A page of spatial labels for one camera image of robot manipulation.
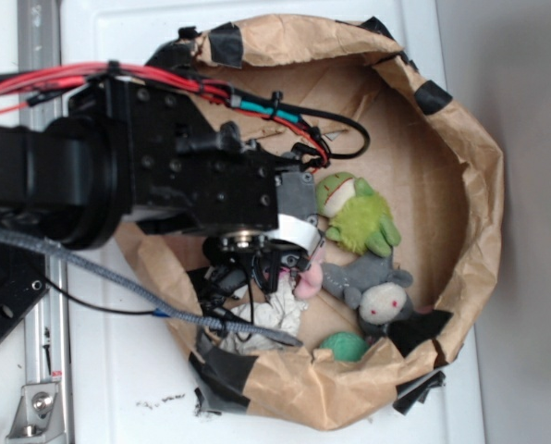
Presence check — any crumpled white paper wad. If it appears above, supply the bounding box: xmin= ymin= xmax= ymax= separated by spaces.
xmin=219 ymin=274 xmax=309 ymax=355

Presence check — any pink plush bunny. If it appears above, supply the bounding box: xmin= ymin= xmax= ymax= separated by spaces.
xmin=293 ymin=246 xmax=325 ymax=300

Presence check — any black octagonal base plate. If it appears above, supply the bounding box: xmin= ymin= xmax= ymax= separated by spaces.
xmin=0 ymin=244 xmax=47 ymax=343

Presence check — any brown paper bag basket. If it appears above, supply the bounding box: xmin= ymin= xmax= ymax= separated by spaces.
xmin=113 ymin=13 xmax=506 ymax=432

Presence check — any silver corner bracket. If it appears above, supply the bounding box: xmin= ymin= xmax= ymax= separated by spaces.
xmin=6 ymin=382 xmax=65 ymax=443

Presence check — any red wire bundle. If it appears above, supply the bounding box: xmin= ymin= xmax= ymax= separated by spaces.
xmin=0 ymin=61 xmax=332 ymax=167

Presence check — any grey plush mouse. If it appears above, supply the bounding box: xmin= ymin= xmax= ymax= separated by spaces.
xmin=322 ymin=252 xmax=414 ymax=342

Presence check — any grey braided cable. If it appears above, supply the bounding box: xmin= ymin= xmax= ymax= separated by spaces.
xmin=0 ymin=224 xmax=304 ymax=349

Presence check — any thin black cable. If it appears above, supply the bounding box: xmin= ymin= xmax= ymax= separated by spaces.
xmin=34 ymin=272 xmax=165 ymax=318

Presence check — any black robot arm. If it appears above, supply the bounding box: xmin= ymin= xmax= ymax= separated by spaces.
xmin=0 ymin=77 xmax=324 ymax=272

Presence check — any green knitted ball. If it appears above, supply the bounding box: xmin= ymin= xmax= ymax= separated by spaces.
xmin=319 ymin=332 xmax=369 ymax=362

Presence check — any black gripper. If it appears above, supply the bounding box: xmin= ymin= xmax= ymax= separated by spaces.
xmin=68 ymin=78 xmax=324 ymax=291

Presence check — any green plush frog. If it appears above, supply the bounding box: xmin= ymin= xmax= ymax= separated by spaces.
xmin=316 ymin=172 xmax=401 ymax=257

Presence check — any aluminium extrusion rail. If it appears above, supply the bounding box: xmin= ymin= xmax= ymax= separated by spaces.
xmin=17 ymin=0 xmax=75 ymax=443

